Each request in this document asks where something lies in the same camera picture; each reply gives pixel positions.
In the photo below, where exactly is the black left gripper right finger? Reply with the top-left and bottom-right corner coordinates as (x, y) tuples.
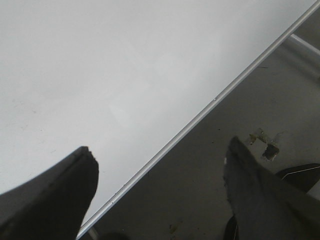
(223, 136), (320, 240)

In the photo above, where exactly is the white metal table leg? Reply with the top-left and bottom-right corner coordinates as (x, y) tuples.
(288, 34), (320, 57)

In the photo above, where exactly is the white whiteboard with aluminium frame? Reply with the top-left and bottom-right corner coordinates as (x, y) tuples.
(0, 0), (320, 231)

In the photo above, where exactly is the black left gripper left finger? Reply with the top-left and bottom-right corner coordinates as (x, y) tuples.
(0, 146), (99, 240)

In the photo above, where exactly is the black object on floor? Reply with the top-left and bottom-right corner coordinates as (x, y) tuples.
(275, 163), (320, 193)

